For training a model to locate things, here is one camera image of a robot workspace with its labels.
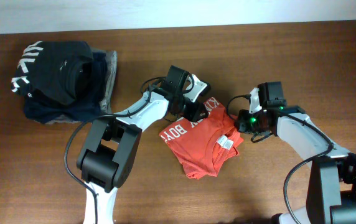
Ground red t-shirt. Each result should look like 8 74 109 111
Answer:
159 97 243 179

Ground navy blue folded shirt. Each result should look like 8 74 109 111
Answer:
23 50 117 124

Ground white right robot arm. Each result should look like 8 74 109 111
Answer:
235 82 356 224

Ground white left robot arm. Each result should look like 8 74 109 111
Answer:
75 66 210 223

